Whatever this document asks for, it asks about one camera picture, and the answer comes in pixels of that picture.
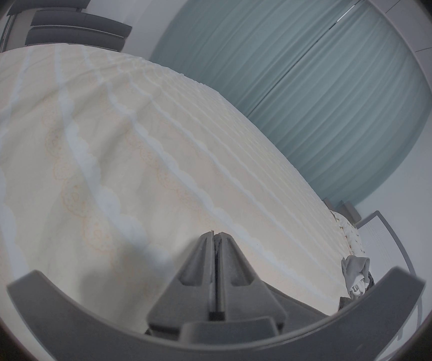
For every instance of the dark grey bedside table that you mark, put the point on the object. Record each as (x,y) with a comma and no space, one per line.
(349,211)

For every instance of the black T-shirt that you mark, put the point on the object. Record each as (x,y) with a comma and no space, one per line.
(302,314)

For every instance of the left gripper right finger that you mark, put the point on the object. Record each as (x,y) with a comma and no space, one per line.
(244,291)

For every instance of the white printed pillow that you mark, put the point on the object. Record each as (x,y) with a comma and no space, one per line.
(353,239)

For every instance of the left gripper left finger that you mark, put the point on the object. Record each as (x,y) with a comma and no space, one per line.
(191,291)

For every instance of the blue-green curtain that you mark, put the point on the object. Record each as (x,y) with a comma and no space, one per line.
(351,107)
(246,32)

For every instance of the pile of clothes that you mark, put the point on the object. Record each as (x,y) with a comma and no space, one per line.
(355,269)

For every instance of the bed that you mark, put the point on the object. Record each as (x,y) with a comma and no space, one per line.
(125,145)

